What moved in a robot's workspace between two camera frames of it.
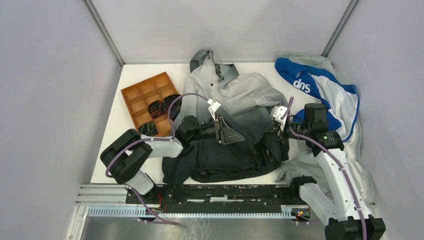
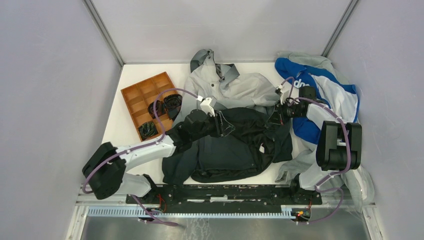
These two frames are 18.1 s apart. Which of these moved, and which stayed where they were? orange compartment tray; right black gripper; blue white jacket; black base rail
Moved: right black gripper
Stayed: blue white jacket; black base rail; orange compartment tray
